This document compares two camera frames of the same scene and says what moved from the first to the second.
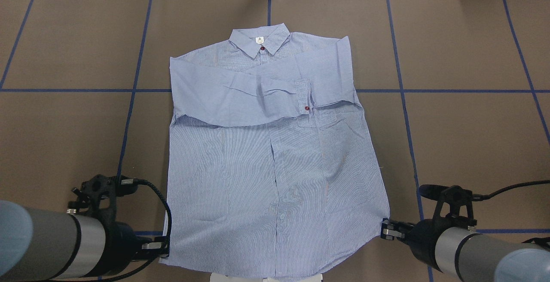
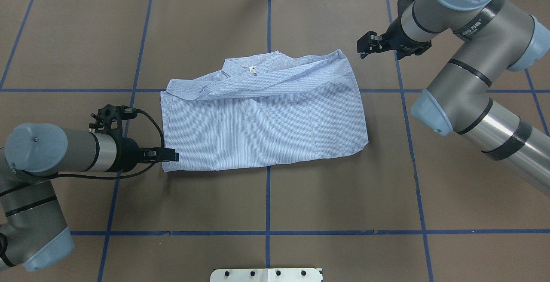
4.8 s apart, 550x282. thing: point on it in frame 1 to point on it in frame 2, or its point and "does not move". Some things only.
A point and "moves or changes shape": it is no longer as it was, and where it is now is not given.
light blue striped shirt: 272,168 moves or changes shape
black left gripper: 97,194 to 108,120
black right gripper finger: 392,229 to 371,43
